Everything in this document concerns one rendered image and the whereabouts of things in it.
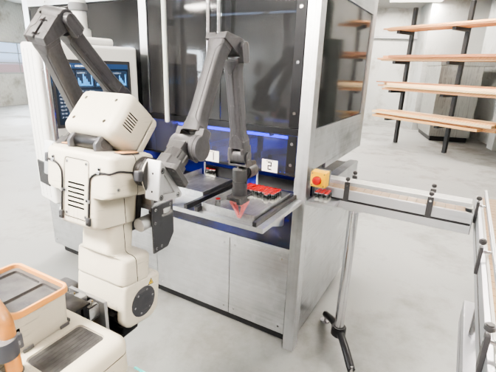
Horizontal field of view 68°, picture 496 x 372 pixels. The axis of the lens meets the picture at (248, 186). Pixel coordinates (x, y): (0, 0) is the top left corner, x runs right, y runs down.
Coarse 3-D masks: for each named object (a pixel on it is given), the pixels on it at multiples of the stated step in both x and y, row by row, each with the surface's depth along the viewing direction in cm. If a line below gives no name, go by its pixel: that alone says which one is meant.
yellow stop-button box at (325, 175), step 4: (316, 168) 172; (320, 168) 173; (312, 172) 168; (316, 172) 167; (320, 172) 166; (324, 172) 167; (328, 172) 168; (312, 176) 168; (320, 176) 166; (324, 176) 165; (328, 176) 169; (324, 180) 166; (328, 180) 171; (312, 184) 169; (320, 184) 167; (324, 184) 166; (328, 184) 171
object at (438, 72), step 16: (432, 64) 881; (448, 64) 802; (464, 64) 795; (480, 64) 788; (432, 80) 874; (448, 80) 813; (464, 80) 806; (480, 80) 799; (432, 96) 859; (464, 96) 814; (432, 112) 844; (448, 112) 831; (464, 112) 824; (432, 128) 849
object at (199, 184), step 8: (200, 168) 209; (192, 176) 204; (200, 176) 205; (208, 176) 206; (216, 176) 207; (192, 184) 192; (200, 184) 193; (208, 184) 193; (216, 184) 194; (224, 184) 186; (184, 192) 176; (192, 192) 173; (200, 192) 171; (208, 192) 174
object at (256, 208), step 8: (224, 192) 171; (208, 200) 161; (224, 200) 170; (256, 200) 172; (280, 200) 165; (208, 208) 156; (216, 208) 154; (224, 208) 152; (232, 208) 161; (240, 208) 161; (248, 208) 162; (256, 208) 162; (264, 208) 162; (232, 216) 151; (248, 216) 147; (256, 216) 146
